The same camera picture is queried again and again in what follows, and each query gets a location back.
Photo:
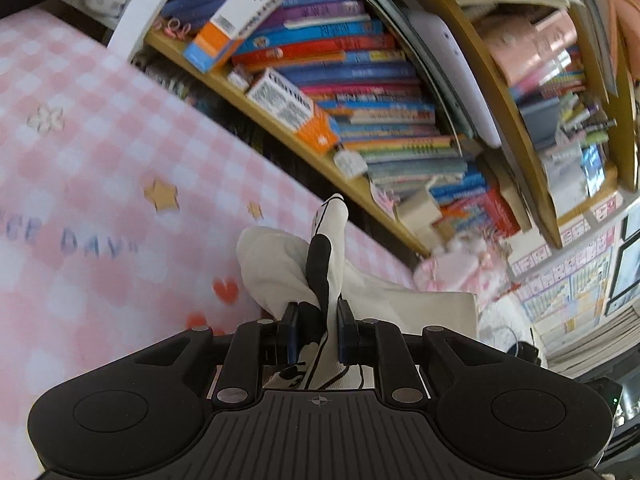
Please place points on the books on upper shelf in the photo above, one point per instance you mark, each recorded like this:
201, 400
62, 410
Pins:
555, 100

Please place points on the orange white box blue end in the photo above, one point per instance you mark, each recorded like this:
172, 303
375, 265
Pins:
235, 17

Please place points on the pink scissors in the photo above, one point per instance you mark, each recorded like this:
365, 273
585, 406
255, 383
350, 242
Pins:
172, 27
385, 199

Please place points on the white wooden bookshelf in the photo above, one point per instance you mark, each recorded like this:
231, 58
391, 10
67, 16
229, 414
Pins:
510, 125

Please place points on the small white eraser box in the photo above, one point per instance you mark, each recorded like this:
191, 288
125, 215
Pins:
350, 161

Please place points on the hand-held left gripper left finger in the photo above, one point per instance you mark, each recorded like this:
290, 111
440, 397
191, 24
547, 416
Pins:
289, 335

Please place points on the pink checked table mat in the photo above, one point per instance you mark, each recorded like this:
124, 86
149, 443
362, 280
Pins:
75, 210

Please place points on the white and black garment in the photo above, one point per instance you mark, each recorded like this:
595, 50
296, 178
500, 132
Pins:
327, 240

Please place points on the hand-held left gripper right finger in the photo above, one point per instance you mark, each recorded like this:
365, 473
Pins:
345, 332

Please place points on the stack of books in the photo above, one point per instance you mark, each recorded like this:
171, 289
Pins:
595, 340

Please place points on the cream t-shirt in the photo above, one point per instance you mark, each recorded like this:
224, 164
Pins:
447, 315

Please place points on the row of colourful books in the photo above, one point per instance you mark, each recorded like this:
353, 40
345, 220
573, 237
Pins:
375, 85

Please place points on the beige pen holder box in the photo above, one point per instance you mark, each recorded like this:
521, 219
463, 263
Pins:
419, 210

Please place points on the white flat tablet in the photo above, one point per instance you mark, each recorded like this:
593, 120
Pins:
455, 75

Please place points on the alphabet wall poster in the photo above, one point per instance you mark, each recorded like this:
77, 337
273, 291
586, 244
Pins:
570, 275

